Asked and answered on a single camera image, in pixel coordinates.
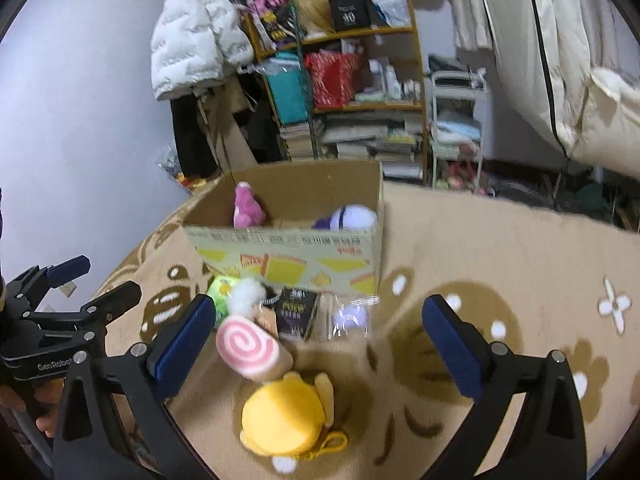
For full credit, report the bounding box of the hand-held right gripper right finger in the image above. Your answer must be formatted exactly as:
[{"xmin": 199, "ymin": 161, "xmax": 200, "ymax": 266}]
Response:
[{"xmin": 421, "ymin": 294, "xmax": 587, "ymax": 480}]

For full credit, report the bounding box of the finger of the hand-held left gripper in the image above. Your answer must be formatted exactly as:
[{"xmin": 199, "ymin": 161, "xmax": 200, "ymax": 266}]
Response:
[
  {"xmin": 7, "ymin": 255, "xmax": 92, "ymax": 312},
  {"xmin": 75, "ymin": 280, "xmax": 143, "ymax": 342}
]

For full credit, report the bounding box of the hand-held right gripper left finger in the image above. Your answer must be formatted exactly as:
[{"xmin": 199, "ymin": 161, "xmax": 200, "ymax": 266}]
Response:
[{"xmin": 52, "ymin": 293, "xmax": 218, "ymax": 480}]

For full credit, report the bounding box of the green snack packet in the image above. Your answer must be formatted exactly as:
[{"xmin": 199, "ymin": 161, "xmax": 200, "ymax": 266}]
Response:
[{"xmin": 206, "ymin": 275, "xmax": 241, "ymax": 328}]

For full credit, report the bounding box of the pink swirl roll plush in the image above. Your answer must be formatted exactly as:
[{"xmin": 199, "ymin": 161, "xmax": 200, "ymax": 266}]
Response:
[{"xmin": 215, "ymin": 314, "xmax": 293, "ymax": 381}]

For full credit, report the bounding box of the white fluffy plush toy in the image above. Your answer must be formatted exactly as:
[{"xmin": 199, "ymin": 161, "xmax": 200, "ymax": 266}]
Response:
[{"xmin": 227, "ymin": 277, "xmax": 271, "ymax": 318}]

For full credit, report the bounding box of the black packet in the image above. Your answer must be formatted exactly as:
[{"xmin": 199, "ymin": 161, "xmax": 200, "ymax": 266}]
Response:
[{"xmin": 274, "ymin": 287, "xmax": 321, "ymax": 343}]

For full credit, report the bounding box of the yellow plush toy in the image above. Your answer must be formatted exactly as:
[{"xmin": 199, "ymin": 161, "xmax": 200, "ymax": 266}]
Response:
[{"xmin": 239, "ymin": 371, "xmax": 348, "ymax": 473}]

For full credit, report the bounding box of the printed cardboard box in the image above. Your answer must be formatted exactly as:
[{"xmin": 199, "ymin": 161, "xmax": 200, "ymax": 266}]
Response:
[{"xmin": 182, "ymin": 160, "xmax": 385, "ymax": 297}]

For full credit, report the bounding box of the person's left hand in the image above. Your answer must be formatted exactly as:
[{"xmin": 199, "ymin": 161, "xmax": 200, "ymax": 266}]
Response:
[{"xmin": 0, "ymin": 380, "xmax": 65, "ymax": 439}]

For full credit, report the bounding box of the beige patterned blanket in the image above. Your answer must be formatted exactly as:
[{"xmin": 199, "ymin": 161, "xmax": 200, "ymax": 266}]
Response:
[{"xmin": 95, "ymin": 180, "xmax": 640, "ymax": 480}]

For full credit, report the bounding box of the pile of snack packets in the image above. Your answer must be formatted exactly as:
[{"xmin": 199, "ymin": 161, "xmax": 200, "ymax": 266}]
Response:
[{"xmin": 155, "ymin": 150, "xmax": 203, "ymax": 191}]

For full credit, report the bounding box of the pink plush toy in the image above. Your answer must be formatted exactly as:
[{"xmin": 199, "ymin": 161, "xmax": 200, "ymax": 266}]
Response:
[{"xmin": 233, "ymin": 182, "xmax": 267, "ymax": 228}]

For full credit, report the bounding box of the purple and white plush toy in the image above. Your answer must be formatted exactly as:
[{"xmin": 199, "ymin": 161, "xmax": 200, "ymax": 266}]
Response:
[{"xmin": 311, "ymin": 204, "xmax": 378, "ymax": 231}]

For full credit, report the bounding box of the pile of small plush toys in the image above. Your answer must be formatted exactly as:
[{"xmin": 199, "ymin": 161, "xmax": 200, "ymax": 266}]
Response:
[{"xmin": 434, "ymin": 160, "xmax": 483, "ymax": 193}]

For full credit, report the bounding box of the black coat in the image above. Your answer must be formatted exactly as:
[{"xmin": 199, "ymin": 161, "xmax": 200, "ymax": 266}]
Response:
[{"xmin": 170, "ymin": 95, "xmax": 202, "ymax": 181}]

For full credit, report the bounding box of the chair base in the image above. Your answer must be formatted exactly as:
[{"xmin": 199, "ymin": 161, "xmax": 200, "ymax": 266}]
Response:
[{"xmin": 500, "ymin": 170, "xmax": 626, "ymax": 226}]

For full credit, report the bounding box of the beige coat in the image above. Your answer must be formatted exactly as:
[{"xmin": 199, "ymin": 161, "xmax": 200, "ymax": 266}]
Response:
[{"xmin": 197, "ymin": 80, "xmax": 261, "ymax": 171}]

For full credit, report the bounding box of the light blue folded cloth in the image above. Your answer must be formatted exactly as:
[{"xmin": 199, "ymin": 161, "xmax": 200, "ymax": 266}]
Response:
[{"xmin": 434, "ymin": 115, "xmax": 481, "ymax": 146}]

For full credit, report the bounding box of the stack of books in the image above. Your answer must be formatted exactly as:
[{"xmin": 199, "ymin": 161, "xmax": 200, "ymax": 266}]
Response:
[{"xmin": 277, "ymin": 110, "xmax": 426, "ymax": 181}]

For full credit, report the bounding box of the white puffer jacket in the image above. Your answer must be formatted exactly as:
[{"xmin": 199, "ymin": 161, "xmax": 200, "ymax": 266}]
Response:
[{"xmin": 150, "ymin": 0, "xmax": 256, "ymax": 102}]

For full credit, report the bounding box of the white trolley cart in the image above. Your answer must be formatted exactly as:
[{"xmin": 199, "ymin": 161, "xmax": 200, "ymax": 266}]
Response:
[{"xmin": 429, "ymin": 70, "xmax": 488, "ymax": 193}]

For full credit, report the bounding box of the teal bag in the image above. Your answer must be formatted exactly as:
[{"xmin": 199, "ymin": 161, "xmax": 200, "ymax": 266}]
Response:
[{"xmin": 262, "ymin": 52, "xmax": 311, "ymax": 126}]

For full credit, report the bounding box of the group of white bottles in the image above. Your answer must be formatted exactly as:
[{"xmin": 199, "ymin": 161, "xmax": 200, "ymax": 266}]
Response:
[{"xmin": 367, "ymin": 57, "xmax": 423, "ymax": 103}]

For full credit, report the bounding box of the green metal pole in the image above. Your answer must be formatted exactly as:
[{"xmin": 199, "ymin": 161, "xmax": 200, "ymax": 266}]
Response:
[{"xmin": 294, "ymin": 5, "xmax": 321, "ymax": 161}]

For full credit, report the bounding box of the red gift bag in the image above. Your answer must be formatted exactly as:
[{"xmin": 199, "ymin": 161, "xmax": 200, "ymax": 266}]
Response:
[{"xmin": 304, "ymin": 51, "xmax": 363, "ymax": 109}]

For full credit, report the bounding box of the white quilt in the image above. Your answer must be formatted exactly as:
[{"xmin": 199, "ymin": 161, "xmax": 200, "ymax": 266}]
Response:
[{"xmin": 480, "ymin": 0, "xmax": 640, "ymax": 181}]

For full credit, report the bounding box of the black printed bag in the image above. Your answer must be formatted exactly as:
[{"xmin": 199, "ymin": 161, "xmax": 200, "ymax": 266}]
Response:
[{"xmin": 248, "ymin": 0, "xmax": 296, "ymax": 46}]

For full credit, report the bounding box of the wooden shelf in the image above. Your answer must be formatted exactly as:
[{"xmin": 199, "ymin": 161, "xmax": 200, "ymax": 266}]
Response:
[{"xmin": 245, "ymin": 0, "xmax": 431, "ymax": 186}]

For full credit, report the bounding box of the black box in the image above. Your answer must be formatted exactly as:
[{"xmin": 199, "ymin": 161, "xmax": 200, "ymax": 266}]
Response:
[{"xmin": 328, "ymin": 0, "xmax": 373, "ymax": 32}]

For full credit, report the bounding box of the blonde wig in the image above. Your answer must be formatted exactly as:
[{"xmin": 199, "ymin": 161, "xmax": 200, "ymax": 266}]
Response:
[{"xmin": 294, "ymin": 0, "xmax": 337, "ymax": 38}]

